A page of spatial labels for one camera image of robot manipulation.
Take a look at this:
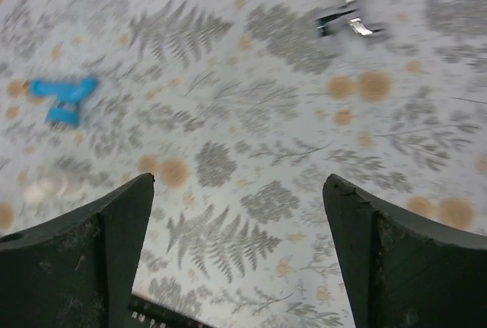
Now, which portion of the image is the floral patterned table mat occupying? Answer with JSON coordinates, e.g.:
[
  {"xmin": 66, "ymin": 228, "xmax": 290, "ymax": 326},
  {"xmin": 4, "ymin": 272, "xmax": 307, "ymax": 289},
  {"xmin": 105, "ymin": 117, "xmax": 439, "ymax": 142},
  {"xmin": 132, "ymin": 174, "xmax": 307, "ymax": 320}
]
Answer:
[{"xmin": 1, "ymin": 0, "xmax": 486, "ymax": 327}]

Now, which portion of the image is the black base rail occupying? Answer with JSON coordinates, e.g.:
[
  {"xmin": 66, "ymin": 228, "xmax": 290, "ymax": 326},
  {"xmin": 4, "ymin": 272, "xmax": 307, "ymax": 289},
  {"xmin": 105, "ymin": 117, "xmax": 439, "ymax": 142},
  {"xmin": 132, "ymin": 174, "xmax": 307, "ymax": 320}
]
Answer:
[{"xmin": 123, "ymin": 295, "xmax": 211, "ymax": 328}]

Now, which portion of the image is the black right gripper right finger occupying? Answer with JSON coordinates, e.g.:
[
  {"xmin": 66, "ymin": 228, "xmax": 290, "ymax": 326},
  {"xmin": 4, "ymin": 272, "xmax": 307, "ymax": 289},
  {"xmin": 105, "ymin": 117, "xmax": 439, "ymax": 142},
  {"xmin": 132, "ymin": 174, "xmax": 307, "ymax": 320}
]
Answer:
[{"xmin": 323, "ymin": 174, "xmax": 486, "ymax": 328}]

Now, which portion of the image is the white pipe elbow fitting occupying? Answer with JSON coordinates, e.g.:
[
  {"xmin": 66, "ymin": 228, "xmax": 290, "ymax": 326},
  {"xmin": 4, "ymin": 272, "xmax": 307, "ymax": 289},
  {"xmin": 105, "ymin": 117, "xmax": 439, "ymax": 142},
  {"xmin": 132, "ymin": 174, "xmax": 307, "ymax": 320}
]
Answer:
[{"xmin": 24, "ymin": 174, "xmax": 68, "ymax": 204}]

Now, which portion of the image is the blue plastic faucet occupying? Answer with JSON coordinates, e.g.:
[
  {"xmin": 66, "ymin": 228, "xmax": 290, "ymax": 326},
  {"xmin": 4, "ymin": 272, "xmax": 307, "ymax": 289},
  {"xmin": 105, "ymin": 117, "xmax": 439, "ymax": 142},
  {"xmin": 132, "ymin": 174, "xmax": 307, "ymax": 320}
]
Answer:
[{"xmin": 27, "ymin": 77, "xmax": 98, "ymax": 129}]

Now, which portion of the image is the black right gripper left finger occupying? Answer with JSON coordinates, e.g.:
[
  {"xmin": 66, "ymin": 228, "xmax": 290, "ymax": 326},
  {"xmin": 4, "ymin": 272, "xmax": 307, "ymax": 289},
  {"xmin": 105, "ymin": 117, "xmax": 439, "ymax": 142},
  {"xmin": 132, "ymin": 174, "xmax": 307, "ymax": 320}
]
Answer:
[{"xmin": 1, "ymin": 173, "xmax": 154, "ymax": 327}]

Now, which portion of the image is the chrome faucet white handle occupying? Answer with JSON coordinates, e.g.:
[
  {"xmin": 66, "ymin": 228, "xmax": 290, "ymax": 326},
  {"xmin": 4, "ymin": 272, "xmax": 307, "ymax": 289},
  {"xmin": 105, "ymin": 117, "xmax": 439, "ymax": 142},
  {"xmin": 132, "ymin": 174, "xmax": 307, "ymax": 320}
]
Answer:
[{"xmin": 316, "ymin": 0, "xmax": 386, "ymax": 39}]

